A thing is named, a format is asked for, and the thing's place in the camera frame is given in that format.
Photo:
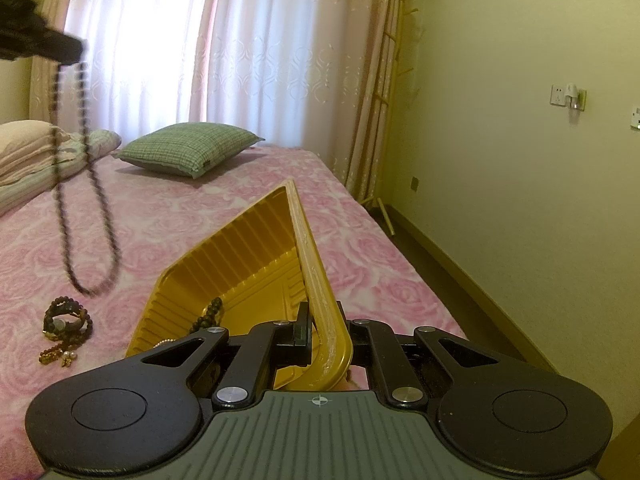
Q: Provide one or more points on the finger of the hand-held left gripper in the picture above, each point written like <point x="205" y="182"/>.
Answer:
<point x="65" y="49"/>

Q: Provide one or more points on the folded striped quilt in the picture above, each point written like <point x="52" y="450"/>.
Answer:
<point x="30" y="185"/>

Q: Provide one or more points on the sheer white curtain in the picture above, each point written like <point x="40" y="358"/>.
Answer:
<point x="200" y="50"/>

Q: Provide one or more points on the yellow plastic tray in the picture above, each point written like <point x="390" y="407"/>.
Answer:
<point x="250" y="250"/>

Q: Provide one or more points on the golden coat rack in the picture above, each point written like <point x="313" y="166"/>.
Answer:
<point x="395" y="85"/>

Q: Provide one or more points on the white wall socket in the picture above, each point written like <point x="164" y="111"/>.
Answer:
<point x="558" y="95"/>

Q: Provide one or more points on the beige drape beside pillows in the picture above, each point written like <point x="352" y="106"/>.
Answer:
<point x="42" y="90"/>

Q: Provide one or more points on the white plug-in night light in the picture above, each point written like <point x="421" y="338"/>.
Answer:
<point x="576" y="97"/>

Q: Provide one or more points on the low dark wall outlet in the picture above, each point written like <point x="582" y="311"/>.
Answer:
<point x="414" y="184"/>

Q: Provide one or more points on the beige drape beside coat rack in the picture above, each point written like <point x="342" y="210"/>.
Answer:
<point x="372" y="85"/>

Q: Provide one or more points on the pink pillow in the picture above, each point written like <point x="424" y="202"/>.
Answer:
<point x="25" y="147"/>

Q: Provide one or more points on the white wall switch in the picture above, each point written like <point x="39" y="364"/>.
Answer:
<point x="636" y="119"/>

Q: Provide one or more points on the green checked pillow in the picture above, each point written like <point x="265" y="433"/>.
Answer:
<point x="185" y="147"/>

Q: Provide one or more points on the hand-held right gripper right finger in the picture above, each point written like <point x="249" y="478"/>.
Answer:
<point x="372" y="345"/>

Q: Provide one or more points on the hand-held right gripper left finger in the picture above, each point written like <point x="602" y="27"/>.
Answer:
<point x="300" y="340"/>

